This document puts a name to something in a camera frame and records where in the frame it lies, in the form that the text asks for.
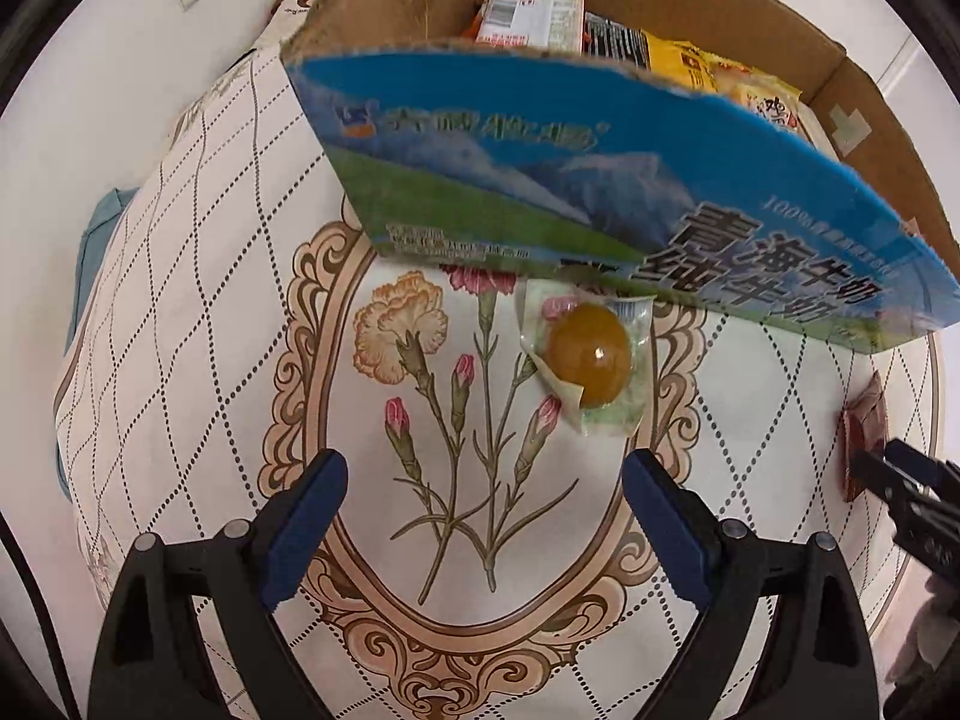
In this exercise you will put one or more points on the red white snack packet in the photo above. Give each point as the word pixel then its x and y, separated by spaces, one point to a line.
pixel 525 11

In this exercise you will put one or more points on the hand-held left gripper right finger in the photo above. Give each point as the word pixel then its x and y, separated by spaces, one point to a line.
pixel 667 532

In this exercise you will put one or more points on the beige snack packet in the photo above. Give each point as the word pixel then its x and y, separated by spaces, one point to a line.
pixel 757 101

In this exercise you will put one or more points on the blue bed sheet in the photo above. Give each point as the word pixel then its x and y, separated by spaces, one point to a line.
pixel 101 221

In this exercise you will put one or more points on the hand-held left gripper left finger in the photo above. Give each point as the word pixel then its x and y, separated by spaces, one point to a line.
pixel 304 532

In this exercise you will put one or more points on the cardboard box with blue print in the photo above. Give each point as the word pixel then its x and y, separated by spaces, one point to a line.
pixel 525 157

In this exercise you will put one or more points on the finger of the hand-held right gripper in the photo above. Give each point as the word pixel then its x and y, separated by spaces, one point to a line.
pixel 881 476
pixel 922 465

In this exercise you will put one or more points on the black grey snack packet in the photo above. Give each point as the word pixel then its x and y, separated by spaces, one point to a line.
pixel 615 41

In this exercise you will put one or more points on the clear packet with brown egg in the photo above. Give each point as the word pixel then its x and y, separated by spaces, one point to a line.
pixel 589 360

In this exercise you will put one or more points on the brown snack packet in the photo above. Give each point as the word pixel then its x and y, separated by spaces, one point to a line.
pixel 862 427

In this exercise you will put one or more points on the floral quilted blanket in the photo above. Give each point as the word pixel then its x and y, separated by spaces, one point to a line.
pixel 225 315

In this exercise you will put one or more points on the yellow snack packet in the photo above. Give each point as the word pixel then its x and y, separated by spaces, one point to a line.
pixel 679 60

